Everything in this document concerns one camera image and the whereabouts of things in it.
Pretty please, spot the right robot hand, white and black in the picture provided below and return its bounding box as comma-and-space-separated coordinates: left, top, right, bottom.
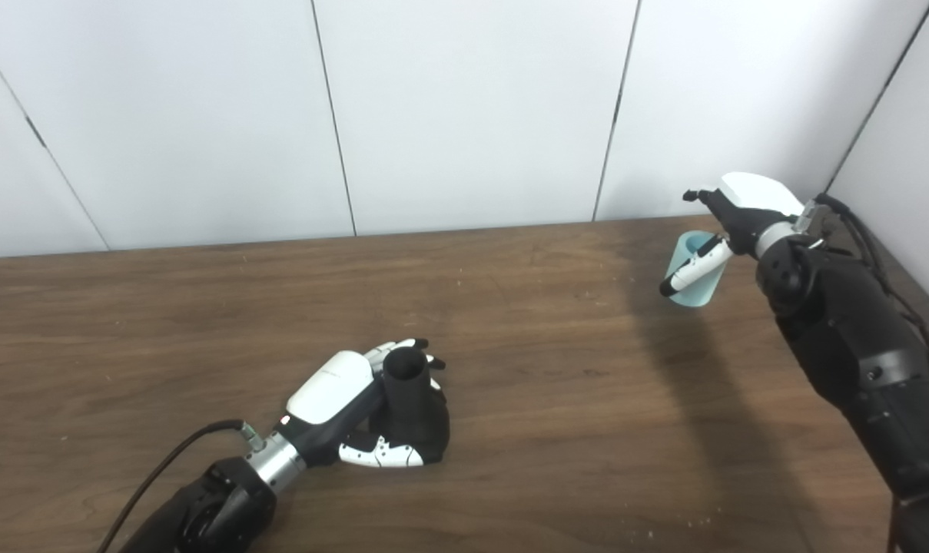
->
658, 171, 808, 299

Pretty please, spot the left robot hand, white and black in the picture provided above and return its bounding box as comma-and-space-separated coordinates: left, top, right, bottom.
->
283, 337, 448, 470

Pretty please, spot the light-blue hose piece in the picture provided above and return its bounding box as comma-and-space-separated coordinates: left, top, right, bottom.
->
665, 230, 731, 310

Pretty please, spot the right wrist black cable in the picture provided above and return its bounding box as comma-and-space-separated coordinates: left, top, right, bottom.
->
798, 191, 929, 409

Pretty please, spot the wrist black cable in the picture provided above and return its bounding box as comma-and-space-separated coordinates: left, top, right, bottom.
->
798, 191, 929, 409
97, 418, 270, 553

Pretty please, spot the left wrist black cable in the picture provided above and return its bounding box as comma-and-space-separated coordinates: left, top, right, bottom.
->
97, 418, 270, 553

